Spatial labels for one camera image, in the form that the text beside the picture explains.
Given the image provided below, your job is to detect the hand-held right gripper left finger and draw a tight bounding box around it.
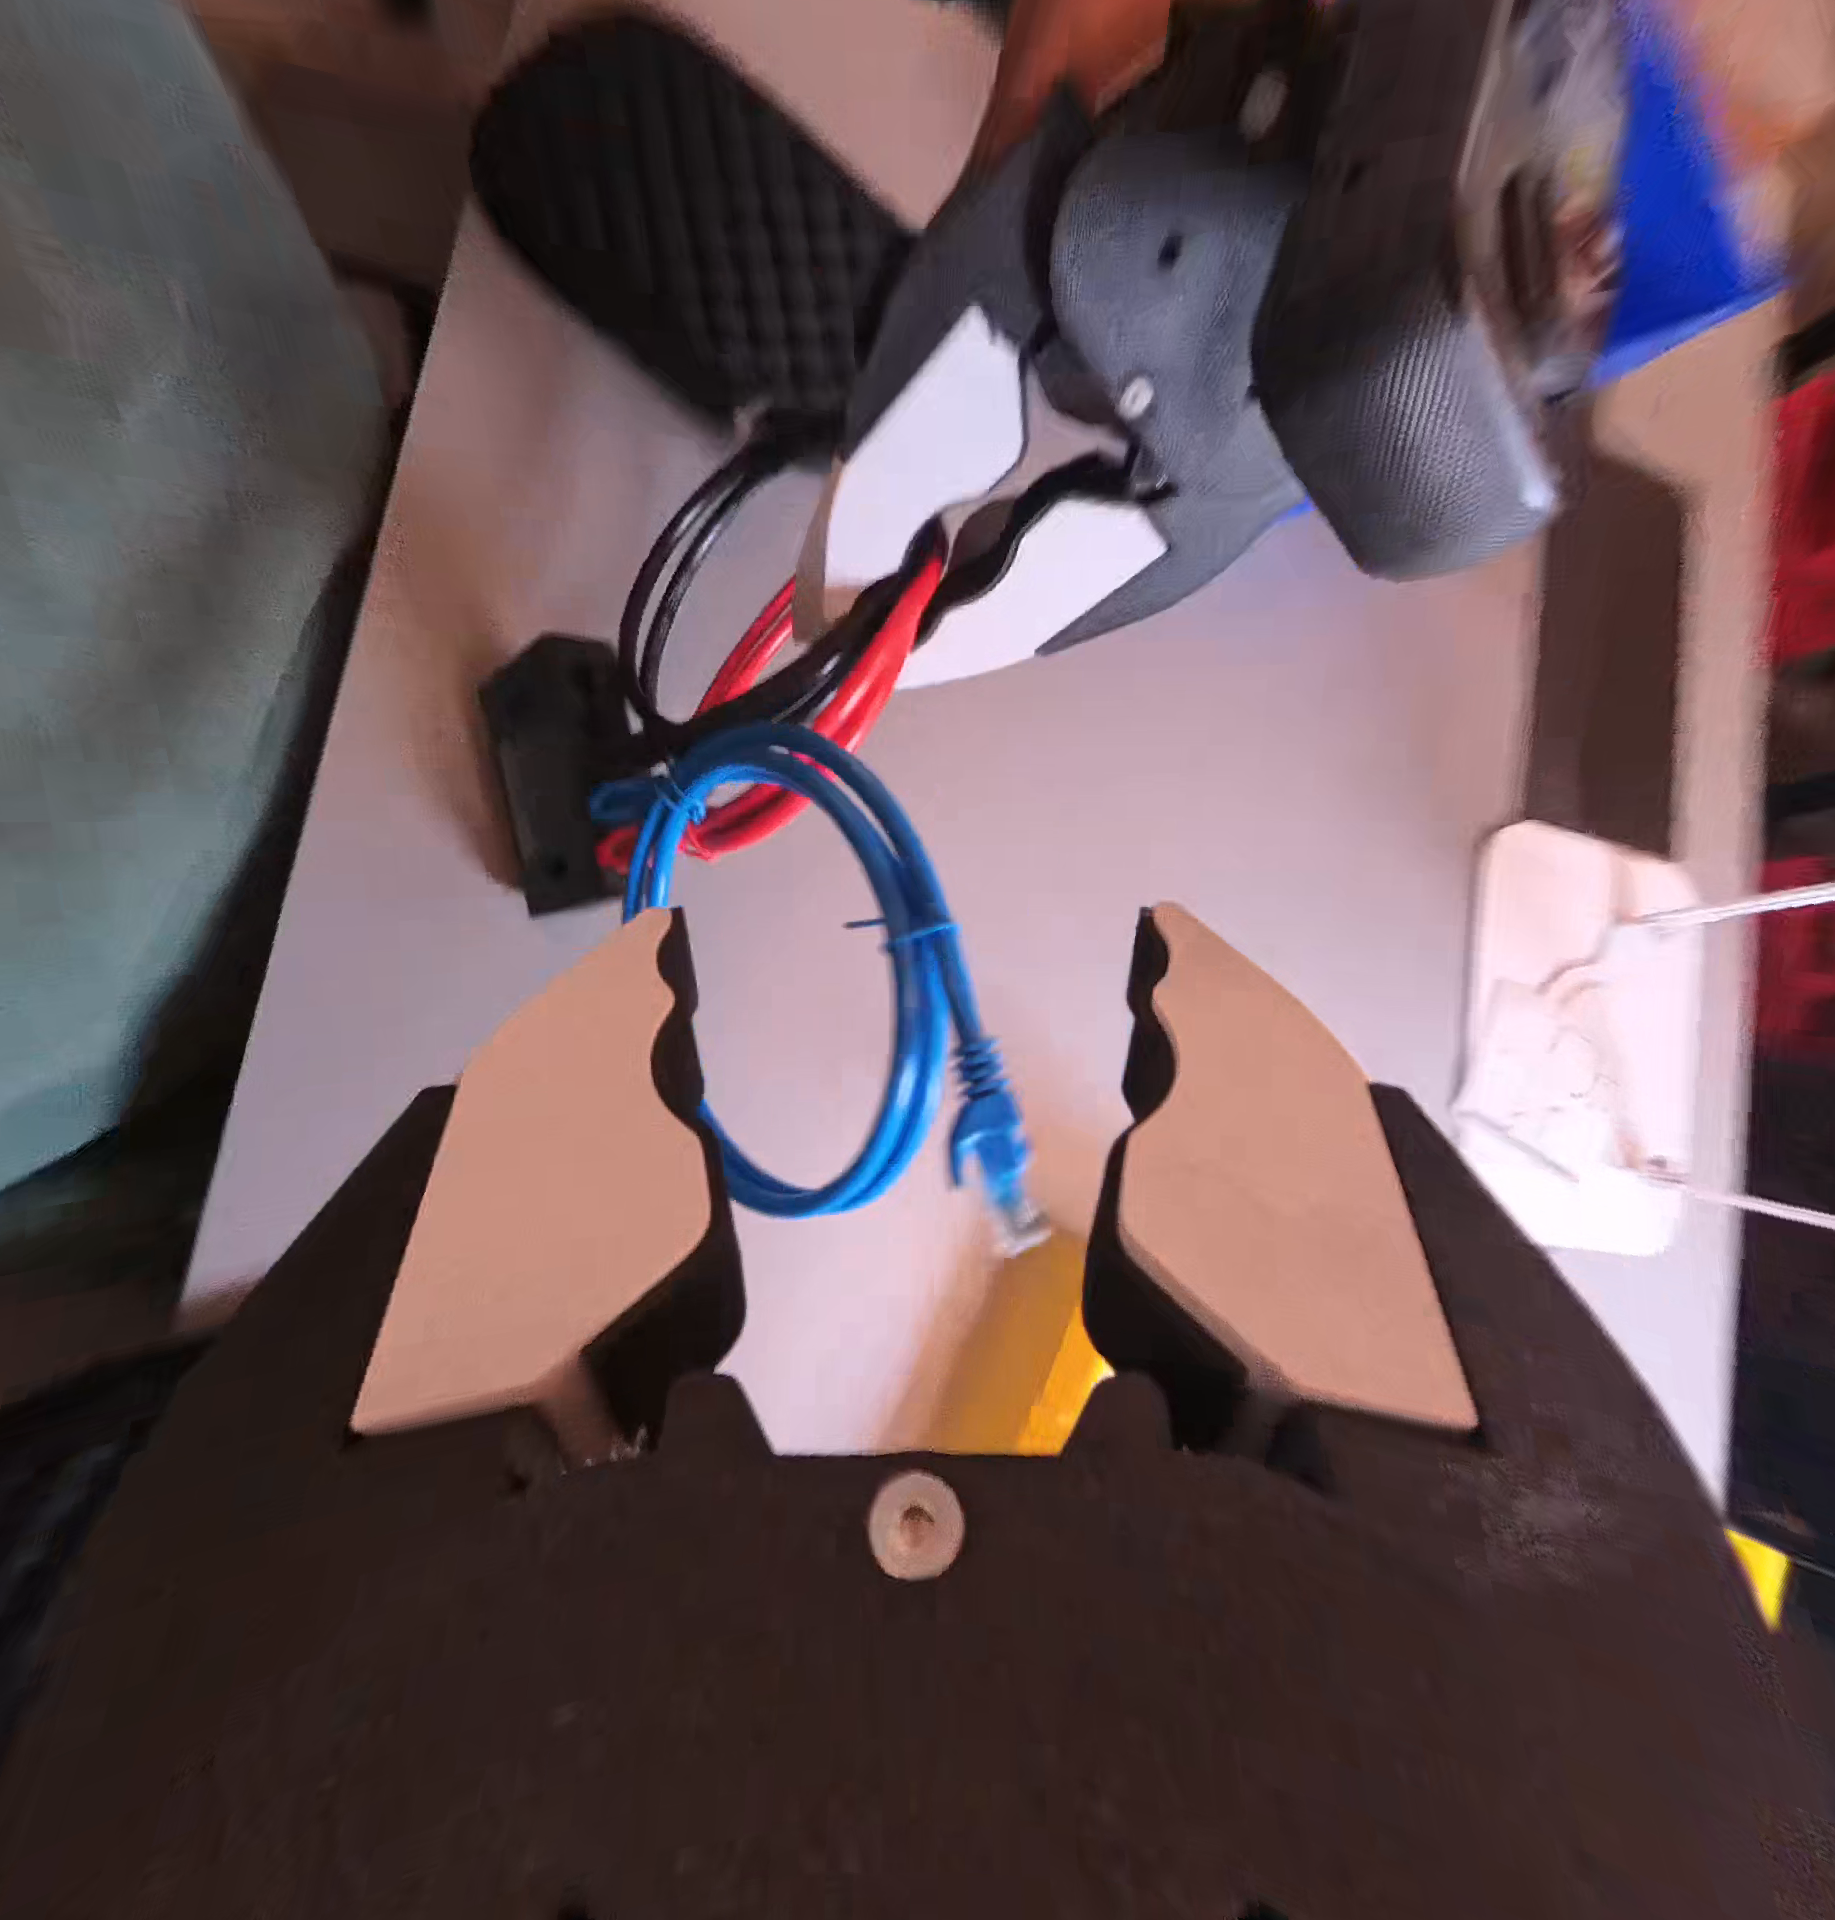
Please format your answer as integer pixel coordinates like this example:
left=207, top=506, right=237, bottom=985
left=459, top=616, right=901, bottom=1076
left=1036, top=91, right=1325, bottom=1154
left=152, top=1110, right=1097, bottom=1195
left=349, top=906, right=749, bottom=1449

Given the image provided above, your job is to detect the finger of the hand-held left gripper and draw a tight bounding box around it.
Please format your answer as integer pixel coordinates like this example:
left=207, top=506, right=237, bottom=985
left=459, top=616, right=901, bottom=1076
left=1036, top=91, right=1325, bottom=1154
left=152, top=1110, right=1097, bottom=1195
left=882, top=455, right=1316, bottom=696
left=825, top=87, right=1081, bottom=605

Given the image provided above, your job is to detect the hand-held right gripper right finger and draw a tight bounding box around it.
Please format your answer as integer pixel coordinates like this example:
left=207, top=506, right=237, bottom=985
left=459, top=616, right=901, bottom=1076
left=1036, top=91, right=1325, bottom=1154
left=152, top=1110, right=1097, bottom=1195
left=1081, top=902, right=1482, bottom=1454

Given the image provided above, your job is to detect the red cable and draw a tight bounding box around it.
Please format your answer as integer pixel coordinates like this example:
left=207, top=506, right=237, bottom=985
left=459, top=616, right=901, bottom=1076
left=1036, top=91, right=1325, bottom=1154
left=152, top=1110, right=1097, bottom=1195
left=593, top=545, right=952, bottom=869

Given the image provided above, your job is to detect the yellow plastic bin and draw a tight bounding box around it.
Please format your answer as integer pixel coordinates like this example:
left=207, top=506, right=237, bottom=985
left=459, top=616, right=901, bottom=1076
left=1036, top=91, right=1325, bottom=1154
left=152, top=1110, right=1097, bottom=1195
left=930, top=1229, right=1118, bottom=1457

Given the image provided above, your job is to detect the black cable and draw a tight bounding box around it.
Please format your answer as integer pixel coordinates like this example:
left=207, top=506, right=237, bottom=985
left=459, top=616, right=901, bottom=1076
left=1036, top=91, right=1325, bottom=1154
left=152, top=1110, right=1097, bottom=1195
left=613, top=427, right=948, bottom=741

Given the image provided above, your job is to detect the blue ethernet cable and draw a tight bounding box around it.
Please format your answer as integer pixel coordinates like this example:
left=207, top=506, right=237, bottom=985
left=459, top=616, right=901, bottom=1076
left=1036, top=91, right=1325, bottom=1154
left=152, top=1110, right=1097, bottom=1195
left=587, top=721, right=1034, bottom=1263

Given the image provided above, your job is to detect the black port box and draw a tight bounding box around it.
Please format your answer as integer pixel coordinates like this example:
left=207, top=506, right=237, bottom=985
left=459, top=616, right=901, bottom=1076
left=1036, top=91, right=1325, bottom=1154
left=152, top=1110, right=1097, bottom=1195
left=479, top=633, right=666, bottom=919

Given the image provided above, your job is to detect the black foam pad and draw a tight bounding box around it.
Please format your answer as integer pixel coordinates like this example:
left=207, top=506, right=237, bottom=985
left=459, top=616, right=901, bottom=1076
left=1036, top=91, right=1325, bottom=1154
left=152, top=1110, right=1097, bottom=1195
left=469, top=17, right=920, bottom=434

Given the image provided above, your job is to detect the white moulded plastic tray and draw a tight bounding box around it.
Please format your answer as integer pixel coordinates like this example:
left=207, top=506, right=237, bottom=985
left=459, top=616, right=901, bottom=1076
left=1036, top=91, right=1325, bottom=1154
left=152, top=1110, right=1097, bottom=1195
left=1449, top=823, right=1714, bottom=1259

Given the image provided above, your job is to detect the red crate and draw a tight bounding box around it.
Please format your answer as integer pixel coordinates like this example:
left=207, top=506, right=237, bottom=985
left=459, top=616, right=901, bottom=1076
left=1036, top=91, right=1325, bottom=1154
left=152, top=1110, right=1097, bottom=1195
left=1763, top=367, right=1835, bottom=666

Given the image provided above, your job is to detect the teal cloth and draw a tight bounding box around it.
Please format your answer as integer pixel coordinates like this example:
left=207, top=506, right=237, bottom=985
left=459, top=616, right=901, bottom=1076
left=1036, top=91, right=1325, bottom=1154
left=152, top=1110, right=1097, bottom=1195
left=0, top=0, right=397, bottom=1222

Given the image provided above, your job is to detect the thin white cord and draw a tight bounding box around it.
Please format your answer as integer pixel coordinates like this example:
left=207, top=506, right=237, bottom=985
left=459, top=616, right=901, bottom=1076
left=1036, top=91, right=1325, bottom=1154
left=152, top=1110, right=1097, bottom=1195
left=1665, top=1181, right=1835, bottom=1246
left=1635, top=872, right=1835, bottom=930

